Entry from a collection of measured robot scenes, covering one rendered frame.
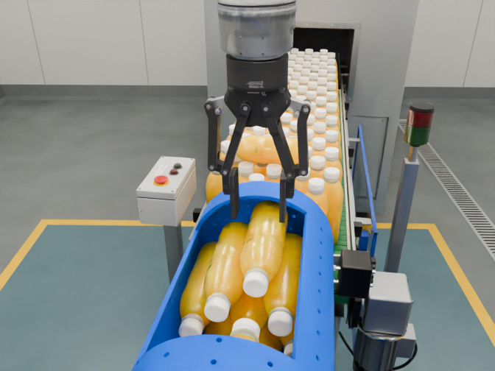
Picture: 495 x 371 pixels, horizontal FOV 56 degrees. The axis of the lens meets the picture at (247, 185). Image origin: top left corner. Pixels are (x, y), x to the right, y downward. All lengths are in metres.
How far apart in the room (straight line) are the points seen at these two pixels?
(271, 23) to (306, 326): 0.39
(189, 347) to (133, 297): 1.95
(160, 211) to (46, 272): 1.71
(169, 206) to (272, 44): 0.71
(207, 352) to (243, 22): 0.38
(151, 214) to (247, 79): 0.71
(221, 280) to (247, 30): 0.42
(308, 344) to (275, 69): 0.35
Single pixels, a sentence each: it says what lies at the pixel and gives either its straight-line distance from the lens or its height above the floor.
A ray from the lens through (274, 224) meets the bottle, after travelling 0.84.
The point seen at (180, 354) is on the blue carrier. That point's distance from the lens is 0.59.
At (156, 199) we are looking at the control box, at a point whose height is 1.08.
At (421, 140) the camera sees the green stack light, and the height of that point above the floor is 1.18.
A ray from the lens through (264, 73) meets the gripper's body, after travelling 0.55.
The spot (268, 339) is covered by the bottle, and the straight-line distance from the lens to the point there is 0.87.
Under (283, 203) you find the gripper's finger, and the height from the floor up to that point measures 1.34.
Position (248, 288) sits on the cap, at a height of 1.17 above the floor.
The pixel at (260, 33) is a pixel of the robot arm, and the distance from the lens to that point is 0.53.
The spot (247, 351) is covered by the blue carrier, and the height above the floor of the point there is 1.23.
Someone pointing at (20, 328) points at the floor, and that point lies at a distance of 2.55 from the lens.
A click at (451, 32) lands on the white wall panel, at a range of 5.47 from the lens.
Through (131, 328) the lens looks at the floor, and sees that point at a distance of 2.37.
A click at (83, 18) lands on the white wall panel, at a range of 5.37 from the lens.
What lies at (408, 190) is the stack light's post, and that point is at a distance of 1.39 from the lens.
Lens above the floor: 1.67
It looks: 29 degrees down
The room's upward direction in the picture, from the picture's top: straight up
